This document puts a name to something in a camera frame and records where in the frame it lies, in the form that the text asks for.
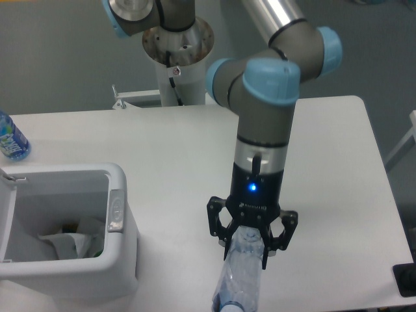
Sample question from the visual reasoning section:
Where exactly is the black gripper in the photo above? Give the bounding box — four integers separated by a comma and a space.
207, 164, 298, 270

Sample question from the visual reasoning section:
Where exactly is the clear plastic bottle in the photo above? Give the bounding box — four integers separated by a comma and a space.
211, 226, 264, 311

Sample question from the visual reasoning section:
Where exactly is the white plastic packaging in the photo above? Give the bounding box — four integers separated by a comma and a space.
38, 233, 92, 260

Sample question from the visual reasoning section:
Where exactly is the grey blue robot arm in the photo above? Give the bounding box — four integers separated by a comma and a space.
103, 1, 343, 261

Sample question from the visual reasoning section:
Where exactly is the white crumpled paper trash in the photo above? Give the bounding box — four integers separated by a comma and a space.
77, 217, 105, 258

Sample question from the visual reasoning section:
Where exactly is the white plastic trash can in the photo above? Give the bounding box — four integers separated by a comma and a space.
1, 163, 139, 298

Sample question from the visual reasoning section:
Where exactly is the blue labelled water bottle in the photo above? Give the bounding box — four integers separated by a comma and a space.
1, 111, 31, 161

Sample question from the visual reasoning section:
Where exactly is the white metal table frame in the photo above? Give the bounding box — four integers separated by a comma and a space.
112, 84, 161, 109

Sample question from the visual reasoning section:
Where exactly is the black table clamp mount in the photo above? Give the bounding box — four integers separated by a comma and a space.
393, 263, 415, 298

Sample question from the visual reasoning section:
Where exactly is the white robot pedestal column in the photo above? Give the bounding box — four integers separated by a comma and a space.
142, 17, 215, 107

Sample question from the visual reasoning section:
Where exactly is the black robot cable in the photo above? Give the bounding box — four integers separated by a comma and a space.
165, 51, 185, 107

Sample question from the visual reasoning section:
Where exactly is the white frame at right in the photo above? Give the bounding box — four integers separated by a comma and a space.
384, 110, 415, 172

